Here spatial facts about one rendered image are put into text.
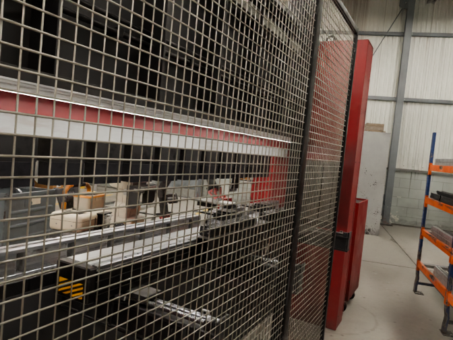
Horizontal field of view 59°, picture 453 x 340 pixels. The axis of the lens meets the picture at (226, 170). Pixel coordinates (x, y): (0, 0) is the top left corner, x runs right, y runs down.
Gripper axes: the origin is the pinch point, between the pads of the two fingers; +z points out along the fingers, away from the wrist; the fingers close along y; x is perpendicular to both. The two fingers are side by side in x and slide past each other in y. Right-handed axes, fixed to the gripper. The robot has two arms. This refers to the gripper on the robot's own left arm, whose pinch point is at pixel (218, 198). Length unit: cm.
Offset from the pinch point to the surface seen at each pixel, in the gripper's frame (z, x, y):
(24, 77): -22, -50, -170
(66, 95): -18, -50, -158
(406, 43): -250, -197, 717
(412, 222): 116, -41, 760
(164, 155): -15, -26, -84
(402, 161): -19, -80, 747
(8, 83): -18, -50, -176
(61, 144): -16, -26, -142
